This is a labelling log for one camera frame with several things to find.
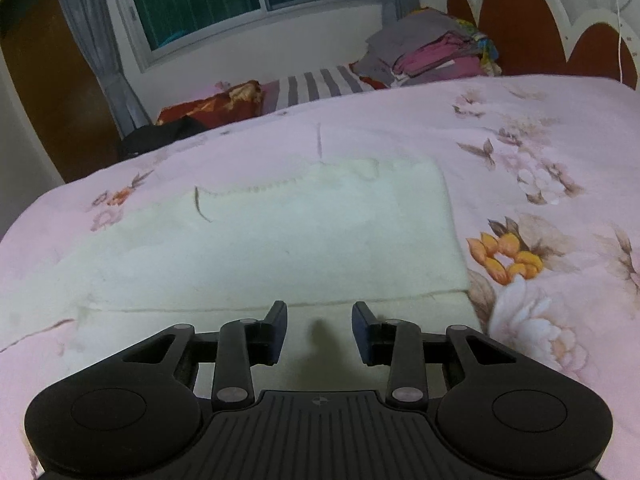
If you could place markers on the long grey curtain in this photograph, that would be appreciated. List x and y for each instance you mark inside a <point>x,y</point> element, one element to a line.
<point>100,35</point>

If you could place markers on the white framed window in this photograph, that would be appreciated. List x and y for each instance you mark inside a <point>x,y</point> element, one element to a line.
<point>200,0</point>

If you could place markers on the red floral pillow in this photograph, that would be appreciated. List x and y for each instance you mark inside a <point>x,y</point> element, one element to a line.
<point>215,105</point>

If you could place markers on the grey striped cloth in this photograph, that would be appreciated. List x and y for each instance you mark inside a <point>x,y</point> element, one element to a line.
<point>320,85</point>

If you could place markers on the red and white headboard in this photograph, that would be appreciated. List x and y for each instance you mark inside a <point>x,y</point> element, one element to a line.
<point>520,15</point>

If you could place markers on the pile of folded clothes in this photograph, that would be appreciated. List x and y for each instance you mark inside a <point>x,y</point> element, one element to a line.
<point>430,50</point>

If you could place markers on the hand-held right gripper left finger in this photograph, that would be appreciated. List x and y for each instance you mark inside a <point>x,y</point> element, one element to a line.
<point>278,330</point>

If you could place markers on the pink floral blanket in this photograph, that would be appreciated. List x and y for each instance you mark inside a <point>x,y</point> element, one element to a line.
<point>550,160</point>

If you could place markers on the brown wooden door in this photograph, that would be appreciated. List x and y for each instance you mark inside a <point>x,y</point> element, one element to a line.
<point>50,85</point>

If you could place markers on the black cloth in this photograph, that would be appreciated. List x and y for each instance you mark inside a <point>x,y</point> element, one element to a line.
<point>160,137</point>

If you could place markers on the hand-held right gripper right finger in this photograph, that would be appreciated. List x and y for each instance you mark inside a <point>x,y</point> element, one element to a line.
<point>361,332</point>

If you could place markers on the white towel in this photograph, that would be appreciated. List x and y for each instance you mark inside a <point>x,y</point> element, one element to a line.
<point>300,235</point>

